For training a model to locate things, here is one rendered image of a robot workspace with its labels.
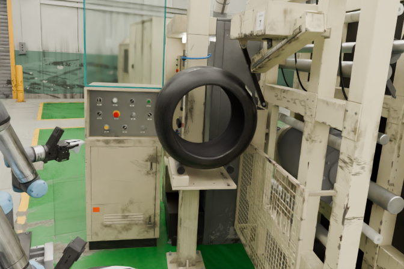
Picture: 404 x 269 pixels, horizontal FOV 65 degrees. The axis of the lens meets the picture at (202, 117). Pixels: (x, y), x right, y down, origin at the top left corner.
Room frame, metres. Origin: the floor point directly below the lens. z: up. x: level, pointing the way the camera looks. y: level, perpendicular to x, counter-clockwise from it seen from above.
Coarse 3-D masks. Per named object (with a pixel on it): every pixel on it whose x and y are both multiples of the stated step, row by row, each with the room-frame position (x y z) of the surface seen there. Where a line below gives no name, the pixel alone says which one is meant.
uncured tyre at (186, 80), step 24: (192, 72) 1.67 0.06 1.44; (216, 72) 1.68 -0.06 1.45; (168, 96) 1.63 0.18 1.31; (240, 96) 1.68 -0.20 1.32; (168, 120) 1.61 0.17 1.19; (240, 120) 1.95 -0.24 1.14; (168, 144) 1.62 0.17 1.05; (192, 144) 1.92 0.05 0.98; (216, 144) 1.94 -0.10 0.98; (240, 144) 1.69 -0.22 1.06
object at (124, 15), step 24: (96, 0) 2.22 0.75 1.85; (120, 0) 2.25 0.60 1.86; (144, 0) 2.27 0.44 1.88; (96, 24) 2.22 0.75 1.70; (120, 24) 2.25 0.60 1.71; (144, 24) 2.28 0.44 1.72; (96, 48) 2.22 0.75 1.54; (120, 48) 2.25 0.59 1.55; (144, 48) 2.28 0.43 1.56; (96, 72) 2.22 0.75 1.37; (120, 72) 2.25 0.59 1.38; (144, 72) 2.28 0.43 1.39
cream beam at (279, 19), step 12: (240, 12) 1.86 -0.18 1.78; (252, 12) 1.65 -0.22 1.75; (276, 12) 1.47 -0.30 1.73; (288, 12) 1.48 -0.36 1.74; (300, 12) 1.49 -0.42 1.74; (240, 24) 1.84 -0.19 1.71; (252, 24) 1.63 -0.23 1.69; (264, 24) 1.48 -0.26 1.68; (276, 24) 1.47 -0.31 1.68; (288, 24) 1.48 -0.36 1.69; (240, 36) 1.83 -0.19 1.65; (252, 36) 1.66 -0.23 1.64; (264, 36) 1.61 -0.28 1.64; (276, 36) 1.57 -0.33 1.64; (288, 36) 1.49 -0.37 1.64
